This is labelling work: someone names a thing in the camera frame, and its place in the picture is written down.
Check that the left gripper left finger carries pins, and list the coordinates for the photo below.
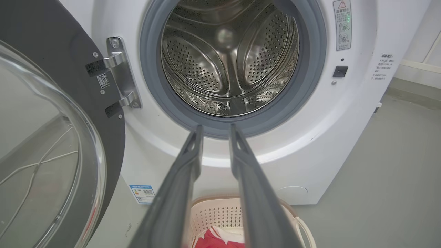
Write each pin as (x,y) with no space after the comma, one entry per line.
(172,206)

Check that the grey rubber door gasket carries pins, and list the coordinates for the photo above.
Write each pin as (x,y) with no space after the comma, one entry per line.
(305,86)

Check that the black washer door with glass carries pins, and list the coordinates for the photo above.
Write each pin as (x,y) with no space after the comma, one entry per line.
(51,34)

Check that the red garment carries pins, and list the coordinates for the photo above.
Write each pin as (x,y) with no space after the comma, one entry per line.
(210,241)

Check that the silver metal door hinge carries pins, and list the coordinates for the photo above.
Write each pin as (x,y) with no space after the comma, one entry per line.
(124,75)

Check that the QR code sticker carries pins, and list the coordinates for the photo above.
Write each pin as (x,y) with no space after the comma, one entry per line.
(103,81)

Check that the white wall baseboard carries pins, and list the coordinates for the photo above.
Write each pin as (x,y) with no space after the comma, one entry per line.
(420,67)

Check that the cream plastic laundry basket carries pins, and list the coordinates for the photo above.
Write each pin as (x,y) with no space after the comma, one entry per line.
(220,213)

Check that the grey warning sticker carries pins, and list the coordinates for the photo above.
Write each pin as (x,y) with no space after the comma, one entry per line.
(342,27)

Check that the round filter cover cap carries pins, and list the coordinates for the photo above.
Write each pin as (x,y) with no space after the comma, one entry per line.
(293,193)

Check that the printed text label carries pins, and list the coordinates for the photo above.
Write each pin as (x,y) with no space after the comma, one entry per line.
(382,65)

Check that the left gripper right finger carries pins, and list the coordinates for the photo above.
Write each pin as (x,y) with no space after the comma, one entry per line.
(262,213)

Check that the black door latch socket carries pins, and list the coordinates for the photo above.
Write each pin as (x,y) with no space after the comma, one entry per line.
(340,71)

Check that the stainless steel washing machine drum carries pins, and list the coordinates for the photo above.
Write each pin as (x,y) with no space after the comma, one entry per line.
(206,69)

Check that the blue energy label sticker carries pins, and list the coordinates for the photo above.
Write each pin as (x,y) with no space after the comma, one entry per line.
(142,194)

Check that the white front-load washing machine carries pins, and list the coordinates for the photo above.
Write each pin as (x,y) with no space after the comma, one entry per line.
(310,155)

